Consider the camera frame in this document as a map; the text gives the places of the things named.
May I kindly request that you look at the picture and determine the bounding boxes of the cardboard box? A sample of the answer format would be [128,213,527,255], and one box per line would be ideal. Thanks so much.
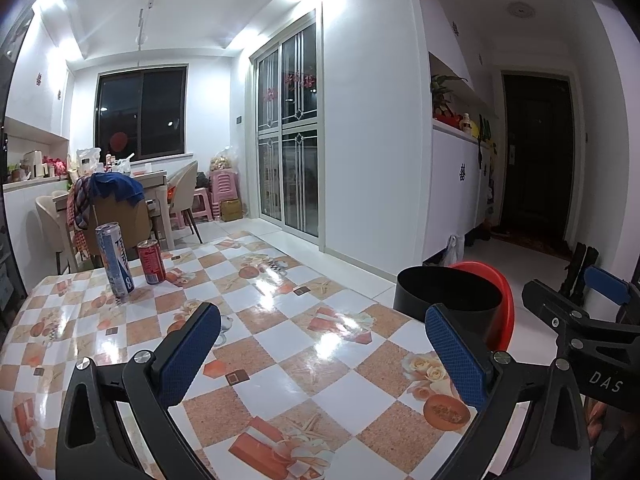
[219,198,244,223]

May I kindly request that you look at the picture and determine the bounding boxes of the plaid cloth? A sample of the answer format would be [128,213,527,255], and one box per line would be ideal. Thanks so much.
[65,177,97,257]

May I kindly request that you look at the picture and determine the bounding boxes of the white kitchen appliance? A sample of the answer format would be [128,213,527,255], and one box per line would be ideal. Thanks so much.
[22,150,46,179]

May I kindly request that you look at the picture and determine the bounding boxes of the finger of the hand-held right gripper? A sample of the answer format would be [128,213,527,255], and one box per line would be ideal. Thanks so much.
[521,279,640,342]
[582,265,633,307]

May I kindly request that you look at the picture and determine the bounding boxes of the potted plant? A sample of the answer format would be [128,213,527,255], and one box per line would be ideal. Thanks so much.
[430,73,467,119]

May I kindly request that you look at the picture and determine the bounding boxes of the white counter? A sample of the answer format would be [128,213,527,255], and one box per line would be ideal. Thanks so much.
[2,177,72,287]

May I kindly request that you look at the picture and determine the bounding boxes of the blue cloth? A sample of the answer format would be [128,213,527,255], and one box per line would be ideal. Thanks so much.
[88,172,147,208]

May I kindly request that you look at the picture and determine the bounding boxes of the beige curved dining chair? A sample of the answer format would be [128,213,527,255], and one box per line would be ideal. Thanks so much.
[166,159,202,242]

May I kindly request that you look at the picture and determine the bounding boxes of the tall blue drink can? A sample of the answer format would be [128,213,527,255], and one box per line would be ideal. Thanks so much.
[94,221,136,296]

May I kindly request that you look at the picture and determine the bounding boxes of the clear bag of snacks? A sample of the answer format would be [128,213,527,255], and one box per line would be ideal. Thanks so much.
[209,147,241,174]

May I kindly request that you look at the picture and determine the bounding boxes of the brown dining chair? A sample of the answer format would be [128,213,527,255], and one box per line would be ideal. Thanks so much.
[81,194,154,262]

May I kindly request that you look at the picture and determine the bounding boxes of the white bag on floor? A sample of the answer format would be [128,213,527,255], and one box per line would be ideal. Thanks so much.
[444,233,466,267]

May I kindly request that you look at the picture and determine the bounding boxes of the red drink can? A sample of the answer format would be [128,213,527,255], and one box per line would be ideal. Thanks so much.
[136,239,167,286]

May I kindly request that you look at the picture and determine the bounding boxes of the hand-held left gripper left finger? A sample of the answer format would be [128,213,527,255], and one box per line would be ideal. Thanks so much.
[55,302,222,480]

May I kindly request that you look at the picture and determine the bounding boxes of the stack of pink stools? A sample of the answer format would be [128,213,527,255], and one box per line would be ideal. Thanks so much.
[209,170,242,219]

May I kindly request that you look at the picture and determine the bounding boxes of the pink stool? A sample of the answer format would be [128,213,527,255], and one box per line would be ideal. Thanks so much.
[191,187,214,222]

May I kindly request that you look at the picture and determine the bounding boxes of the sliding glass door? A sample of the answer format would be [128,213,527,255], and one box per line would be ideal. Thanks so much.
[251,9,322,242]

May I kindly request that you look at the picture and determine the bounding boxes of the person's right hand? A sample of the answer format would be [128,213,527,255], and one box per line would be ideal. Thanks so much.
[588,400,609,445]

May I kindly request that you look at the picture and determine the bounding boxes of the white shopping bag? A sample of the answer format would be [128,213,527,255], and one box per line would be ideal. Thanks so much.
[74,147,104,174]

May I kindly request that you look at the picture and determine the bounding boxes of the white sideboard cabinet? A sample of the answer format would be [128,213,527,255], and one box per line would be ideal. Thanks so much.
[430,119,497,267]

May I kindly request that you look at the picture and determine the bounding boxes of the red plastic chair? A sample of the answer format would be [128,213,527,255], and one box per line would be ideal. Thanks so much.
[446,259,515,353]

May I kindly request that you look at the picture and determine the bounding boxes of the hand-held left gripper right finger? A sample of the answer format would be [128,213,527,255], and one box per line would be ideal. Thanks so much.
[424,303,592,480]

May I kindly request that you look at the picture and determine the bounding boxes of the dark shoes under cabinet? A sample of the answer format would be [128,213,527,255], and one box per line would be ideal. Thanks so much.
[464,222,494,247]

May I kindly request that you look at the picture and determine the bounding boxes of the beige dining table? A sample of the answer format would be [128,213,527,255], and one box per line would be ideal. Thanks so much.
[124,169,174,252]

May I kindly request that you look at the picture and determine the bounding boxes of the glass display cabinet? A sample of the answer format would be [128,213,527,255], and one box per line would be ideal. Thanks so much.
[0,120,27,313]

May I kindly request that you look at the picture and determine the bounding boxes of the black round waste bin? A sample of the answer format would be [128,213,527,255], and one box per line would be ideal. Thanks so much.
[392,265,504,347]

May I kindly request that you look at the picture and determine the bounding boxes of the dark window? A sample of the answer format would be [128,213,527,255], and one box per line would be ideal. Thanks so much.
[94,63,189,157]

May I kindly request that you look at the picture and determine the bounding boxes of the dark door mat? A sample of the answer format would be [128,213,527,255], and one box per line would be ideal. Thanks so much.
[491,227,572,257]

